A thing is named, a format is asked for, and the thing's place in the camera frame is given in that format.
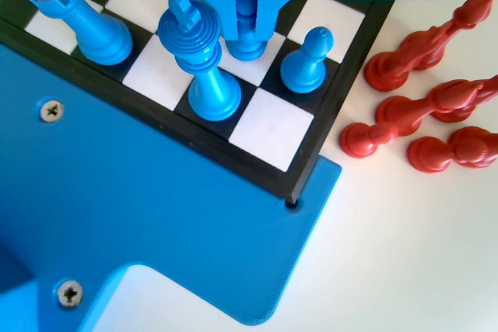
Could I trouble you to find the blue chess pawn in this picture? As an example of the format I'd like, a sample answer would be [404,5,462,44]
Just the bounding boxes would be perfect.
[225,0,268,62]
[279,26,335,94]

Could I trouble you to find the blue chess king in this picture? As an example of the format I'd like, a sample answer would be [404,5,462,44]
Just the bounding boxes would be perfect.
[157,0,242,122]

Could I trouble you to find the blue chess rook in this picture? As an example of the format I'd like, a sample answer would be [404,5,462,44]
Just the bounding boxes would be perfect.
[25,0,134,67]

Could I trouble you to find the red chess bishop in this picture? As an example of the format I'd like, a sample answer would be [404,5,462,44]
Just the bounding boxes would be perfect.
[363,0,497,93]

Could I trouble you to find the red chess queen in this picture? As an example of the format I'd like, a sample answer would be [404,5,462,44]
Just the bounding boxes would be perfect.
[375,79,498,138]

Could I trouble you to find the red chess pawn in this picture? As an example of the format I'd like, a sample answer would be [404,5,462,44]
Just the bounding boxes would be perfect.
[447,125,498,169]
[407,135,458,173]
[338,121,401,159]

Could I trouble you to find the black white chessboard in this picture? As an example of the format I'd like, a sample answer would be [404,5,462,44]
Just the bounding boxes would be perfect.
[0,0,396,205]

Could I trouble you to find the silver plate screw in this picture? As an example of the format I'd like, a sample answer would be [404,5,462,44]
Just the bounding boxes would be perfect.
[38,97,65,124]
[56,279,84,308]

